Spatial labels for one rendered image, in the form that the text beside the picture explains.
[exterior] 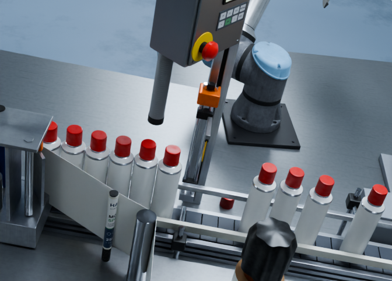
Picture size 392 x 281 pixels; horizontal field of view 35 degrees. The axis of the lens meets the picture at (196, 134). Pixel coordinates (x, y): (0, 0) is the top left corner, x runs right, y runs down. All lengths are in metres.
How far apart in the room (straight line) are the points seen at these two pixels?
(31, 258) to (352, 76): 1.37
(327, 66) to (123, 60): 1.65
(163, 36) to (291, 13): 3.50
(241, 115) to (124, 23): 2.32
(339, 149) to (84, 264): 0.89
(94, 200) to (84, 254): 0.13
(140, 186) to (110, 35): 2.60
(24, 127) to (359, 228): 0.73
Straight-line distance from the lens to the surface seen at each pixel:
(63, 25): 3.95
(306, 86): 2.13
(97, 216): 1.29
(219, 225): 1.45
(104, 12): 4.15
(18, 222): 1.31
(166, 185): 1.33
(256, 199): 1.34
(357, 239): 1.43
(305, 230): 1.40
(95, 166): 1.33
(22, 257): 1.33
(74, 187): 1.29
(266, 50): 1.76
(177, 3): 1.14
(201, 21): 1.14
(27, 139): 1.19
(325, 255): 1.43
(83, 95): 1.86
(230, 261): 1.43
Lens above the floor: 1.89
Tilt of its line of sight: 37 degrees down
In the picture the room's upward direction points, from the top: 12 degrees clockwise
